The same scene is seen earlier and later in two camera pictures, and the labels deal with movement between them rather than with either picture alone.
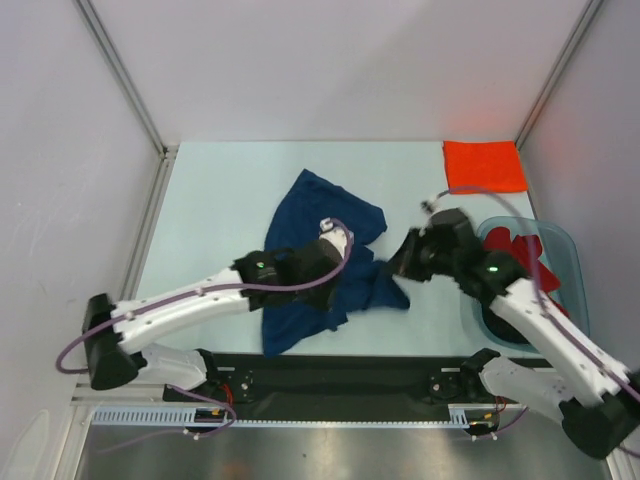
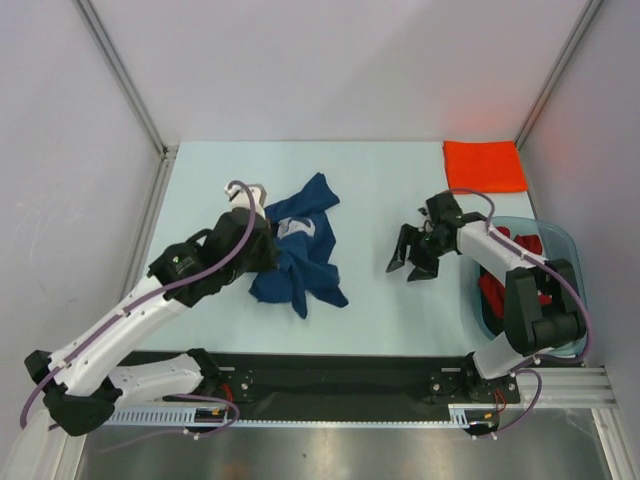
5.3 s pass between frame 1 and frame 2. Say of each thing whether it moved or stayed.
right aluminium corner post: stayed
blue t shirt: moved
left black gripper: moved
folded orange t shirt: stayed
